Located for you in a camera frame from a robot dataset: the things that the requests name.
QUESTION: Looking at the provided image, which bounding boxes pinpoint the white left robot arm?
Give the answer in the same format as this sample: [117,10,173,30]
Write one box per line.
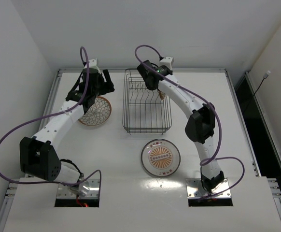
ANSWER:
[20,68,114,186]

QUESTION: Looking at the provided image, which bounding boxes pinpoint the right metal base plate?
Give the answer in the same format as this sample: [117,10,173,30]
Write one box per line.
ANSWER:
[185,178,231,198]

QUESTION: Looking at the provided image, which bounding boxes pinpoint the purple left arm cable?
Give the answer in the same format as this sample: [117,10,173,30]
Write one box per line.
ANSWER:
[0,46,102,197]

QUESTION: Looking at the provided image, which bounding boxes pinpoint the grey wire dish rack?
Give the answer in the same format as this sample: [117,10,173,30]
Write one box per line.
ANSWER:
[122,69,172,134]

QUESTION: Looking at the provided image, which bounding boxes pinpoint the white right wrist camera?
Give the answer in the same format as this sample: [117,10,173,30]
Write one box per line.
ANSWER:
[158,57,174,71]

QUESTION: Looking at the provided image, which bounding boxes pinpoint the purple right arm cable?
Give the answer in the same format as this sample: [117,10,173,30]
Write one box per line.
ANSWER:
[134,44,246,201]

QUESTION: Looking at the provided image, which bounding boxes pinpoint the orange rimmed floral plate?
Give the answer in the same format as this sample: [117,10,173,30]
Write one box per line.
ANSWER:
[158,90,166,100]
[78,96,112,126]

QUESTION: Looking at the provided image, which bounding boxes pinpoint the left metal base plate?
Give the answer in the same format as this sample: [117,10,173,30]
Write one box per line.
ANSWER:
[56,179,100,200]

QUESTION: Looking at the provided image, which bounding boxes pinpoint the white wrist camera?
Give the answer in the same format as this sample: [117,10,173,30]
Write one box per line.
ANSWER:
[87,58,99,71]
[158,57,174,71]

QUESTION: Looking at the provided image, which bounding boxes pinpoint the metal base plate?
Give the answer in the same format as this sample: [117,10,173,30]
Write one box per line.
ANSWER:
[185,178,231,198]
[56,179,100,200]

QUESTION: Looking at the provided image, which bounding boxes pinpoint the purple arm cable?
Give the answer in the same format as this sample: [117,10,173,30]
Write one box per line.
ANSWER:
[134,44,246,201]
[0,46,102,197]

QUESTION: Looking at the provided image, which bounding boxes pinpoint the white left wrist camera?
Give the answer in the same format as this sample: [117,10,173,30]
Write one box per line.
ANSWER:
[87,58,99,71]

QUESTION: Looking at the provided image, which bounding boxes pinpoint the white plate orange sunburst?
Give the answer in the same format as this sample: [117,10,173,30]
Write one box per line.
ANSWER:
[140,139,181,177]

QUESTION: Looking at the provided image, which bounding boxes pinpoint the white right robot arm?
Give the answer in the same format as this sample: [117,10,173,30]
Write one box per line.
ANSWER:
[137,60,225,193]

